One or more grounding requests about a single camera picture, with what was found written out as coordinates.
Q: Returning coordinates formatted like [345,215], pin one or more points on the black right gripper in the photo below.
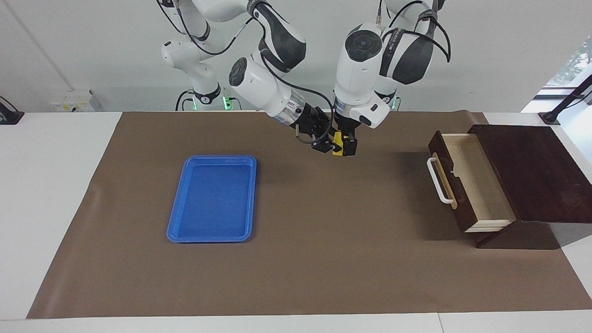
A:
[314,122]

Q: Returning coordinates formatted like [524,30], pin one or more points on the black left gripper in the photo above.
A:
[346,126]

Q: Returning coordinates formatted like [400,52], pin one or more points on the yellow cube block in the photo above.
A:
[338,144]

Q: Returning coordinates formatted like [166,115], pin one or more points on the dark wooden drawer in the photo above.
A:
[481,185]

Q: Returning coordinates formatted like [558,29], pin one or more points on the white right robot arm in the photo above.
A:
[259,83]

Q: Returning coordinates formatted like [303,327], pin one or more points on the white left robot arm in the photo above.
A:
[365,69]

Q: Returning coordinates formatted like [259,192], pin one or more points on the brown table mat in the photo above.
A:
[323,259]

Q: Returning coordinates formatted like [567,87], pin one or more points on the blue plastic tray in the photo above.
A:
[208,208]

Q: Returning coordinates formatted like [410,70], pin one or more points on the dark wooden cabinet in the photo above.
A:
[541,171]

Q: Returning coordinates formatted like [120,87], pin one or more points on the black angled stand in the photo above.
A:
[562,104]

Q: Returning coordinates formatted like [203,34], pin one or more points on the black table clamp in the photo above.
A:
[8,114]

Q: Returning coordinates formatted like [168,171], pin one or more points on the white wall socket box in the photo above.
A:
[74,102]

